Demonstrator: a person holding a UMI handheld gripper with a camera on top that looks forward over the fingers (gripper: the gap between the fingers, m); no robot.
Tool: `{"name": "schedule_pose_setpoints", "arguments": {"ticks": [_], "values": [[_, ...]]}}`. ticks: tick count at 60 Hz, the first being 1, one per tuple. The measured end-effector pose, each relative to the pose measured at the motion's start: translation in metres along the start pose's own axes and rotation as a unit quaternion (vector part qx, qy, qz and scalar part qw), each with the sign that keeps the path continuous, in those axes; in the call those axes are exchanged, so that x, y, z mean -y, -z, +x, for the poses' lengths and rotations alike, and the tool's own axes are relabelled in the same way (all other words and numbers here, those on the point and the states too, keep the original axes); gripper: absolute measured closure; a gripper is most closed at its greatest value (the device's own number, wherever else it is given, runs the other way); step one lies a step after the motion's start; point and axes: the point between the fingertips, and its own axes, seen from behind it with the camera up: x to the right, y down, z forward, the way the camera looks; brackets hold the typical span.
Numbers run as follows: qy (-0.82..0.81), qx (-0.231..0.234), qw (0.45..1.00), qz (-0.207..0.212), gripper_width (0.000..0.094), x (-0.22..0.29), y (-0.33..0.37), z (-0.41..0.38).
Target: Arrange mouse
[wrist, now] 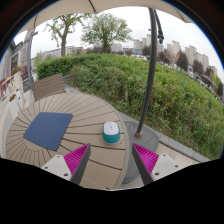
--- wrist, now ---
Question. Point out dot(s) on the dark curved umbrella pole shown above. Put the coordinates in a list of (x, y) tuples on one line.
[(150, 76)]

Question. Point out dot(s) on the beige umbrella canopy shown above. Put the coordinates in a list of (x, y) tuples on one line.
[(100, 5)]

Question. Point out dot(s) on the grey storefront building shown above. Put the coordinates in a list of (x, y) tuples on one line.
[(6, 66)]

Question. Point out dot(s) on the white and teal computer mouse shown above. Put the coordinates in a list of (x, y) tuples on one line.
[(111, 130)]

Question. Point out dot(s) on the round-crowned tree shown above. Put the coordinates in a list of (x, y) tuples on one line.
[(106, 30)]

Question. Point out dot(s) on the white planter with flowers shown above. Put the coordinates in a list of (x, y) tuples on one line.
[(17, 83)]

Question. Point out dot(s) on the grey umbrella base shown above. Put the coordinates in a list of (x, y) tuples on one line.
[(148, 140)]

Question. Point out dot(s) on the tall thick-trunked tree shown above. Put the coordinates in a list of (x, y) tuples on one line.
[(63, 36)]

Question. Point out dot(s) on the grey sign pillar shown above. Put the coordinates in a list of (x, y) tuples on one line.
[(29, 56)]

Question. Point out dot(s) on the dark blue mouse pad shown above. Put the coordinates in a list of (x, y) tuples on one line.
[(48, 130)]

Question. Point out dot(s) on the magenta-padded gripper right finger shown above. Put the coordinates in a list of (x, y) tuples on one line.
[(146, 160)]

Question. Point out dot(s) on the slatted wooden chair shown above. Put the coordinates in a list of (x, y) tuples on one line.
[(48, 86)]

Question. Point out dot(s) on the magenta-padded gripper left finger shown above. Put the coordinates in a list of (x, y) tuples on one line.
[(76, 159)]

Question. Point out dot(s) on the distant high-rise buildings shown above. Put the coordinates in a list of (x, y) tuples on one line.
[(191, 55)]

